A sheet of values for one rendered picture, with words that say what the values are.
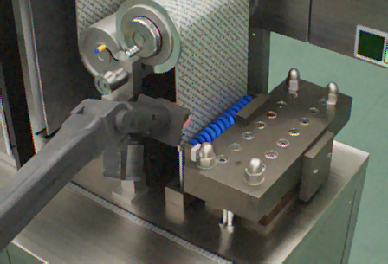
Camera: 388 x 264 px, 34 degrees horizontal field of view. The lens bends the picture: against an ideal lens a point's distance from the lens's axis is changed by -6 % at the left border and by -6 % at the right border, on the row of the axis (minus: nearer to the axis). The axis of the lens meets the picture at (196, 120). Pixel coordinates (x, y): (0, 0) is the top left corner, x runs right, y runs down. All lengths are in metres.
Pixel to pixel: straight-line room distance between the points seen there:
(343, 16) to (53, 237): 0.72
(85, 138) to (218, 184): 0.31
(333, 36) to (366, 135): 1.83
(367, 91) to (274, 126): 2.22
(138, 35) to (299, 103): 0.41
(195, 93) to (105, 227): 0.31
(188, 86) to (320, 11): 0.33
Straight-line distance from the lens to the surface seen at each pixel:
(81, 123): 0.99
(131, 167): 1.09
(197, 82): 1.24
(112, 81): 1.17
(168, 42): 1.15
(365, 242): 2.60
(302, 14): 1.38
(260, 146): 1.27
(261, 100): 1.37
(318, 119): 1.36
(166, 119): 1.15
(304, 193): 1.33
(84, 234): 1.29
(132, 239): 1.27
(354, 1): 1.32
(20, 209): 0.89
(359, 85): 3.57
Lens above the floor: 1.78
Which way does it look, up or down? 34 degrees down
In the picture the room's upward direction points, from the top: 1 degrees counter-clockwise
